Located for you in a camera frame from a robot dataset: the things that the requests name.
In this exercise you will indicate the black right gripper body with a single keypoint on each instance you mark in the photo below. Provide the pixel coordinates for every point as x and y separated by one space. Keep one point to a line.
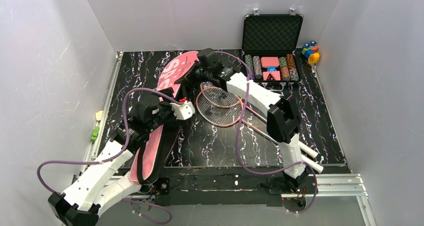
191 78

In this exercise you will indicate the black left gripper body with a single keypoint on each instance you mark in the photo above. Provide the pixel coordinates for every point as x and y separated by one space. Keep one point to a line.
169 97

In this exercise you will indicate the pink badminton racket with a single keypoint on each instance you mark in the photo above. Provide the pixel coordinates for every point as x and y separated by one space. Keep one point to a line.
222 95
215 109

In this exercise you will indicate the pink racket cover bag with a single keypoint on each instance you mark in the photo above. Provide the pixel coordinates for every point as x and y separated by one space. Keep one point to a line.
153 155

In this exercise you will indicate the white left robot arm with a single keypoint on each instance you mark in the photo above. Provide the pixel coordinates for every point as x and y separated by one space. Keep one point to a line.
133 157

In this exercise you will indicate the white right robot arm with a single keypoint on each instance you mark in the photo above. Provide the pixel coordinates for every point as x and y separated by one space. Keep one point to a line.
282 115

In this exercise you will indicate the poker chip stack row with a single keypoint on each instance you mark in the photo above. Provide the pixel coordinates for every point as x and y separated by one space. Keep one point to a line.
292 67
249 67
257 68
285 75

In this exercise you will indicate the pink playing card deck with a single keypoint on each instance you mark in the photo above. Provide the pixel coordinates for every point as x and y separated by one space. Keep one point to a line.
269 61
271 76

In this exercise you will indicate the small wooden block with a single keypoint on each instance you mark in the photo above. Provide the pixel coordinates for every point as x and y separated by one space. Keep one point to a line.
99 115

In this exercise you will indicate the black poker chip case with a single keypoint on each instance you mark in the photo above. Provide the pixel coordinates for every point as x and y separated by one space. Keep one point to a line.
272 35

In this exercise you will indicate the colourful toy blocks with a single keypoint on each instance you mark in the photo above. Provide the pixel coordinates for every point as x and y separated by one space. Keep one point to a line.
310 52

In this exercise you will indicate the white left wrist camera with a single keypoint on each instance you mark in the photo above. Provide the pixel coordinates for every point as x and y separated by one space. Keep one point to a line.
183 110

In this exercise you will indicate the green clip on rail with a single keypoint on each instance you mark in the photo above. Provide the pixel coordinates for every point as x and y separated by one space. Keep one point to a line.
95 133

